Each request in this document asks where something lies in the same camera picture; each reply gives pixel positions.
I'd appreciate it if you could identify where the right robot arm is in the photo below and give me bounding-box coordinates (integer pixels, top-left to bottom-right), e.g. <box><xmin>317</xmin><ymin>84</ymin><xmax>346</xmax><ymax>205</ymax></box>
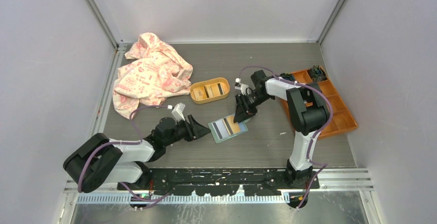
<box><xmin>234</xmin><ymin>68</ymin><xmax>333</xmax><ymax>188</ymax></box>

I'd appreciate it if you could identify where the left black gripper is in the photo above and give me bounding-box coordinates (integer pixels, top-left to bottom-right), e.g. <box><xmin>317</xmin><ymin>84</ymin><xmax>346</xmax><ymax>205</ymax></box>
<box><xmin>164</xmin><ymin>114</ymin><xmax>210</xmax><ymax>146</ymax></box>

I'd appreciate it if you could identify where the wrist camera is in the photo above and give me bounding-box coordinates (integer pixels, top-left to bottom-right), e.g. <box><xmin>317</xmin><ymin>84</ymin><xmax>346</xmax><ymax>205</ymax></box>
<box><xmin>234</xmin><ymin>78</ymin><xmax>249</xmax><ymax>95</ymax></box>
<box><xmin>171</xmin><ymin>102</ymin><xmax>186</xmax><ymax>121</ymax></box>

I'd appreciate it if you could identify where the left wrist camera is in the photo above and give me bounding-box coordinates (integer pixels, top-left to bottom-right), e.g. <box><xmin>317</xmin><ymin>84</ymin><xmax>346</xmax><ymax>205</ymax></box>
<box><xmin>171</xmin><ymin>102</ymin><xmax>186</xmax><ymax>121</ymax></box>

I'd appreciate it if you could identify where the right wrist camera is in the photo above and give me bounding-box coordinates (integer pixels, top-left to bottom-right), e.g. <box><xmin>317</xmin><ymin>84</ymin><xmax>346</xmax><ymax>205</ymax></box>
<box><xmin>234</xmin><ymin>78</ymin><xmax>249</xmax><ymax>95</ymax></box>

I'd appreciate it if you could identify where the yellow oval tray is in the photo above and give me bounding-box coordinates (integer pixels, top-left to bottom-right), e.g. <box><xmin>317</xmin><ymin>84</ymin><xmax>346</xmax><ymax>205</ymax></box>
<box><xmin>190</xmin><ymin>77</ymin><xmax>230</xmax><ymax>105</ymax></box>

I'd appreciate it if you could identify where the dark rolled item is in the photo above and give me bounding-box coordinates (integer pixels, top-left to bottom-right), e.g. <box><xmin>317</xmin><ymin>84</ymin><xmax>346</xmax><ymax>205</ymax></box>
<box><xmin>280</xmin><ymin>73</ymin><xmax>296</xmax><ymax>82</ymax></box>
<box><xmin>308</xmin><ymin>65</ymin><xmax>328</xmax><ymax>82</ymax></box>

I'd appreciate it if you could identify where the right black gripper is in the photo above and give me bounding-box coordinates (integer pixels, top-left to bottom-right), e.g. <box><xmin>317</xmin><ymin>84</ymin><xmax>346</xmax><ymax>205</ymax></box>
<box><xmin>234</xmin><ymin>91</ymin><xmax>273</xmax><ymax>123</ymax></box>

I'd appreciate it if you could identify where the green card holder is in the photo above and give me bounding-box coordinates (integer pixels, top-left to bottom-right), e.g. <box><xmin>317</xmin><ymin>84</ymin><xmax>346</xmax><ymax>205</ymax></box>
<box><xmin>207</xmin><ymin>113</ymin><xmax>249</xmax><ymax>144</ymax></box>

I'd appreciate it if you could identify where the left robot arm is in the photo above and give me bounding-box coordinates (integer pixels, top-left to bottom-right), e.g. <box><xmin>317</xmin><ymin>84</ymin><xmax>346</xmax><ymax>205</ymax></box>
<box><xmin>63</xmin><ymin>115</ymin><xmax>211</xmax><ymax>193</ymax></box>

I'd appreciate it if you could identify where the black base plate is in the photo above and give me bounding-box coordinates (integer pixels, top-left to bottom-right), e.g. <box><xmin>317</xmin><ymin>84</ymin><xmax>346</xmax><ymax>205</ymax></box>
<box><xmin>129</xmin><ymin>168</ymin><xmax>320</xmax><ymax>197</ymax></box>

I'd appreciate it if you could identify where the orange compartment organizer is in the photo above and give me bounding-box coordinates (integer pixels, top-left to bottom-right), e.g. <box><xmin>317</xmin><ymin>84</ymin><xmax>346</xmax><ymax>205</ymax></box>
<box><xmin>292</xmin><ymin>66</ymin><xmax>358</xmax><ymax>139</ymax></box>

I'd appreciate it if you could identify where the pink patterned cloth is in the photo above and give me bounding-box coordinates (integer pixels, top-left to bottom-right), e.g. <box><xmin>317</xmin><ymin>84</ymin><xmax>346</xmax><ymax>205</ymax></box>
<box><xmin>112</xmin><ymin>32</ymin><xmax>193</xmax><ymax>119</ymax></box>

